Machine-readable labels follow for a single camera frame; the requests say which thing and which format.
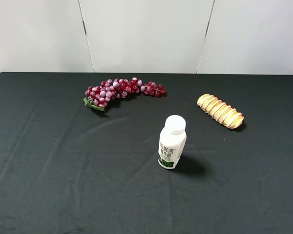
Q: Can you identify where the white milk bottle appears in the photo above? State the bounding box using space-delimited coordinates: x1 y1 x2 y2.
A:
158 115 187 170

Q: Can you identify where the black tablecloth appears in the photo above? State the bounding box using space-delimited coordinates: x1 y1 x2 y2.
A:
0 73 293 234

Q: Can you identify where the striped bread loaf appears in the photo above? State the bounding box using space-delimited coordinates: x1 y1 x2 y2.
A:
197 94 244 129

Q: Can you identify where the red grape bunch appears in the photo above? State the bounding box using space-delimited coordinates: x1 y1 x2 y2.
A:
84 77 166 111

